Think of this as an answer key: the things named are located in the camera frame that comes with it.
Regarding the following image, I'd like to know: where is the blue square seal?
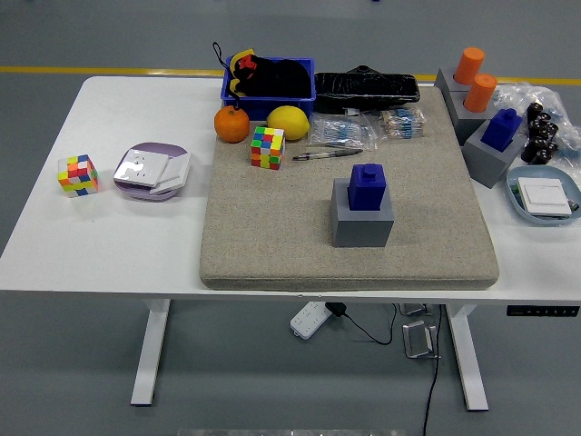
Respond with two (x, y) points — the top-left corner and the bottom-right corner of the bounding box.
(348, 162), (388, 213)
(480, 108), (524, 154)

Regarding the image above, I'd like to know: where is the grey square seal base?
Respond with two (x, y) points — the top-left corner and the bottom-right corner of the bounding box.
(331, 177), (395, 249)
(463, 117), (527, 189)

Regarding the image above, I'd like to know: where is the grey round-hole seal base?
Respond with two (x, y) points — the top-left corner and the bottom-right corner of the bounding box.
(434, 67), (471, 94)
(447, 89), (500, 147)

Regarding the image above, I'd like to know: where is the orange cylinder seal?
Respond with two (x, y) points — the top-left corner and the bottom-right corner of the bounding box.
(453, 46), (486, 86)
(462, 73), (498, 114)

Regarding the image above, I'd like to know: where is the grey-brown fabric mat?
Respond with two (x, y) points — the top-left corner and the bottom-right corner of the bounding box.
(199, 85), (500, 292)

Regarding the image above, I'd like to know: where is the four-by-four colourful puzzle cube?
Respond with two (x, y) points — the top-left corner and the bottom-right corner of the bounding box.
(250, 125), (286, 172)

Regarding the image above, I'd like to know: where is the grey ballpoint pen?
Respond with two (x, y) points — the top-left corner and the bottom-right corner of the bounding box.
(291, 148), (364, 162)

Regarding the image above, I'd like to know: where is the yellow lemon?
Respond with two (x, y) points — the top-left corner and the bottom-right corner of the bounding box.
(266, 105), (311, 141)

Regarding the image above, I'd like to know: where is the large clear bag of resistors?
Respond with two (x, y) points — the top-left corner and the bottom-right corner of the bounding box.
(310, 113), (379, 153)

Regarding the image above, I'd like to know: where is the white power strip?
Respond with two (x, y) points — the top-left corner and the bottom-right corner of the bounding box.
(290, 301), (330, 340)

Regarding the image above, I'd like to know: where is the orange fruit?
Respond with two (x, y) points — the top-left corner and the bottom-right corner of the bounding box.
(213, 105), (251, 144)

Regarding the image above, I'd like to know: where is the blue plastic bin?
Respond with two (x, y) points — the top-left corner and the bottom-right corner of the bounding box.
(220, 56), (317, 122)

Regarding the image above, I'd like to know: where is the small clear bag of resistors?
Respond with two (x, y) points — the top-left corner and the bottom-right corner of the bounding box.
(377, 107), (428, 141)

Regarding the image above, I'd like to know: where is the black keyboard in plastic wrap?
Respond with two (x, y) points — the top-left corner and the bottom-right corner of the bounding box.
(313, 64), (421, 114)

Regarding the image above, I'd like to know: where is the purple plate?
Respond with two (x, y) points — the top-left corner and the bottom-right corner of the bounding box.
(112, 142), (192, 203)

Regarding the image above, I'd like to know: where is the white table leg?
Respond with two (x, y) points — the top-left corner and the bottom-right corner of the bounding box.
(444, 302), (489, 412)
(130, 298), (172, 407)

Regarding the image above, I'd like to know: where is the three-by-three colourful puzzle cube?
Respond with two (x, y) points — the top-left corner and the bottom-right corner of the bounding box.
(56, 154), (100, 199)

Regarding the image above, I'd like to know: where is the light blue plate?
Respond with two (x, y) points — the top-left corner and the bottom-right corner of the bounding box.
(505, 164), (581, 227)

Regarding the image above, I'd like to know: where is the crumpled clear plastic bag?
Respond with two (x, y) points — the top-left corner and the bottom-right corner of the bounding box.
(493, 81), (581, 160)

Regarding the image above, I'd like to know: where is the black table control panel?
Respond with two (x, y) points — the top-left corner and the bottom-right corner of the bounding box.
(506, 305), (581, 317)

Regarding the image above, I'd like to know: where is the black plug with cord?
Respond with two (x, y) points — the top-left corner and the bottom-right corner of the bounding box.
(325, 302), (399, 345)

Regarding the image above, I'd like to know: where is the white wall switch panel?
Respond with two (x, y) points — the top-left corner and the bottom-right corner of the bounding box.
(149, 152), (192, 195)
(517, 177), (574, 217)

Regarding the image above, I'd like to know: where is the white wall socket panel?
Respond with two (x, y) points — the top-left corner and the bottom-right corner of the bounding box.
(113, 148), (172, 188)

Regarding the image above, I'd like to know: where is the large silver metal bracket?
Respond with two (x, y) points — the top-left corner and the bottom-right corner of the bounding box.
(401, 320), (441, 361)

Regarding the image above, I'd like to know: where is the black floor cable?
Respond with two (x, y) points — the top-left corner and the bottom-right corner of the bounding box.
(421, 302), (444, 436)

